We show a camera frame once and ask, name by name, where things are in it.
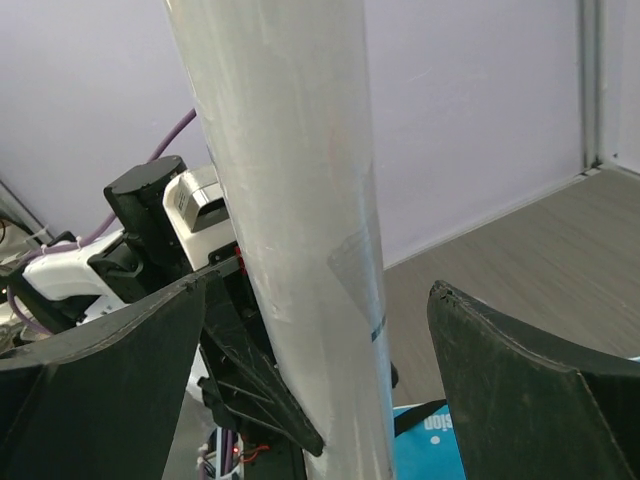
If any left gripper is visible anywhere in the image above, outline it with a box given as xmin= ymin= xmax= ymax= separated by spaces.
xmin=198 ymin=244 xmax=324 ymax=456

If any white shuttlecock tube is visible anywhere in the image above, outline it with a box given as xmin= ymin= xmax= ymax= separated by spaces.
xmin=167 ymin=1 xmax=394 ymax=479

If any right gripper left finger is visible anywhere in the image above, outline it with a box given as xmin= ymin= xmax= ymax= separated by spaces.
xmin=1 ymin=277 xmax=206 ymax=479

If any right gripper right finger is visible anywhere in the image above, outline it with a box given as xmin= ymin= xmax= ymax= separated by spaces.
xmin=427 ymin=281 xmax=639 ymax=479

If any blue racket bag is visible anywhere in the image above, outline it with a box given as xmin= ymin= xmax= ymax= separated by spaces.
xmin=392 ymin=357 xmax=640 ymax=480

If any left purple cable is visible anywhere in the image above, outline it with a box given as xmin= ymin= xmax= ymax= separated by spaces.
xmin=4 ymin=107 xmax=199 ymax=341

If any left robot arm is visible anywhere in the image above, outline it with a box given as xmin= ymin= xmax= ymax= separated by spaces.
xmin=8 ymin=156 xmax=324 ymax=455

